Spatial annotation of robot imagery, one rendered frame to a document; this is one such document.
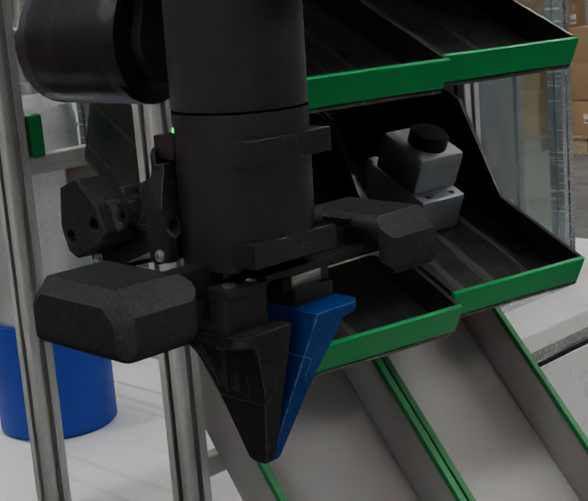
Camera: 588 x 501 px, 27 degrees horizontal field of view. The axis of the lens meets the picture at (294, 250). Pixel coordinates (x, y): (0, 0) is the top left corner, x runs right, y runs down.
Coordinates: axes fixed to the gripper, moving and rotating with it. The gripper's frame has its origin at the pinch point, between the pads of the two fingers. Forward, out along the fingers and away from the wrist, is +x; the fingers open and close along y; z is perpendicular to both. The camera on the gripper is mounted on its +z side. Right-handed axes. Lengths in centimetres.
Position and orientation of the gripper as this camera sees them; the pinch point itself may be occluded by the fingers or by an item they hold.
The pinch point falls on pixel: (259, 385)
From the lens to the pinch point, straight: 54.6
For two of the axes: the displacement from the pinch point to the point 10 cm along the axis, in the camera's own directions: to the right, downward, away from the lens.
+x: 0.6, 9.7, 2.3
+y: -7.0, 2.0, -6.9
